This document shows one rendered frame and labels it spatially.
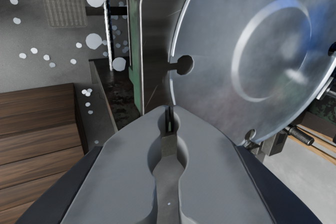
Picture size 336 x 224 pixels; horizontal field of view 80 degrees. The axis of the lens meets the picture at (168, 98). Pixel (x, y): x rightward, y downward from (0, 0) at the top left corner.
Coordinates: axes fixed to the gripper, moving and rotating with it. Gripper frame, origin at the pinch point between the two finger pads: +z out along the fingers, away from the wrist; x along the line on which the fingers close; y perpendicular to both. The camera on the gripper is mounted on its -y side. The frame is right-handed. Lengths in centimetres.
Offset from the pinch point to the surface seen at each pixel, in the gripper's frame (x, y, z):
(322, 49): 22.1, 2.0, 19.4
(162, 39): -0.7, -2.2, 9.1
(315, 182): 108, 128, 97
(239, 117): 9.6, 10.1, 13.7
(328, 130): 42, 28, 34
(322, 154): 85, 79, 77
